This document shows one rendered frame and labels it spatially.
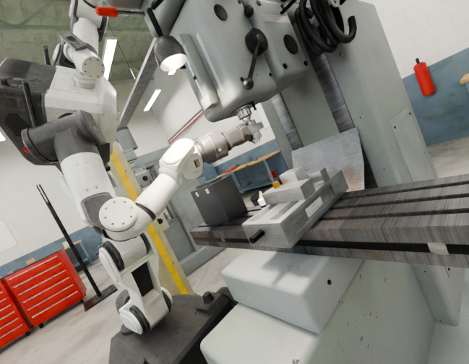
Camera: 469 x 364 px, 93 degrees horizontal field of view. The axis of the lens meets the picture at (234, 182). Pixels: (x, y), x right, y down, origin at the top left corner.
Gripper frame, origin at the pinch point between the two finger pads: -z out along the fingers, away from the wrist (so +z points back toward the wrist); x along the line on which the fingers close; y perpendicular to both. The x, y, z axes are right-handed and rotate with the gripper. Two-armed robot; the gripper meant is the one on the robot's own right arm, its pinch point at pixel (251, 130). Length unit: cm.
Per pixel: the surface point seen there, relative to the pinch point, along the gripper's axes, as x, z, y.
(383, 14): 213, -364, -98
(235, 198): 29.1, 8.9, 23.0
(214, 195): 27.0, 17.3, 17.2
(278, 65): -5.9, -14.6, -14.5
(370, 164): 2, -40, 31
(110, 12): -1, 25, -46
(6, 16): 532, 210, -494
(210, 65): -7.7, 6.4, -20.6
